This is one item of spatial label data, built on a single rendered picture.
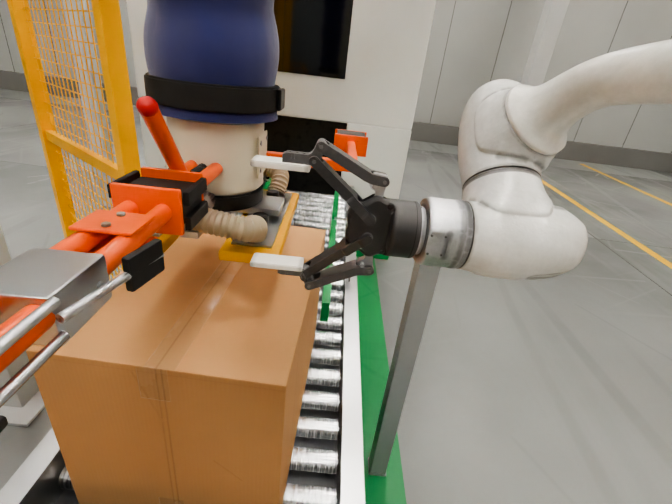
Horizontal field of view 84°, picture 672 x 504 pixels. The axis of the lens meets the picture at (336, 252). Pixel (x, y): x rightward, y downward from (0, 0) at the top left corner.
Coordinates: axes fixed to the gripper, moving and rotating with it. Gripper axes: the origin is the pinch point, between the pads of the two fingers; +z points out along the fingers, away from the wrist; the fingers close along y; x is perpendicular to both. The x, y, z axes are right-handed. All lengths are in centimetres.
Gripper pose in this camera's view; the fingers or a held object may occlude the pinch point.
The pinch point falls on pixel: (261, 213)
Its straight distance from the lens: 49.1
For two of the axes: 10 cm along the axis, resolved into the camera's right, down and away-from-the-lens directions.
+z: -9.9, -1.0, -0.4
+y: -1.1, 8.9, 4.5
